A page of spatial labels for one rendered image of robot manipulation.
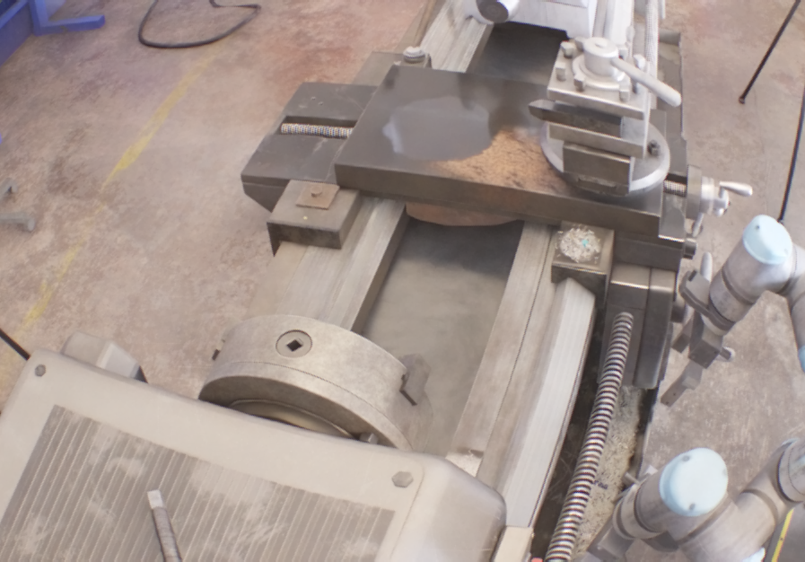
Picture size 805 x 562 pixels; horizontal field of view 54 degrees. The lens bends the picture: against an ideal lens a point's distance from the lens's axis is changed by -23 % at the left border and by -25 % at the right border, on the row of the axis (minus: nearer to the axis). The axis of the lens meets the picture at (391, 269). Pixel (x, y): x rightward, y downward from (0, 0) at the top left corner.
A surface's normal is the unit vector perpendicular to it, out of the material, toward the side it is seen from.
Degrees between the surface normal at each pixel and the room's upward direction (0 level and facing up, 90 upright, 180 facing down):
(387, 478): 0
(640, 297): 90
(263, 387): 90
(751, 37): 0
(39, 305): 0
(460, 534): 45
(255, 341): 21
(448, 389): 14
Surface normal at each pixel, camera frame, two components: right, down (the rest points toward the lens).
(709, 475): 0.11, -0.49
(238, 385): -0.29, 0.70
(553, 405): 0.48, -0.48
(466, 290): -0.08, -0.67
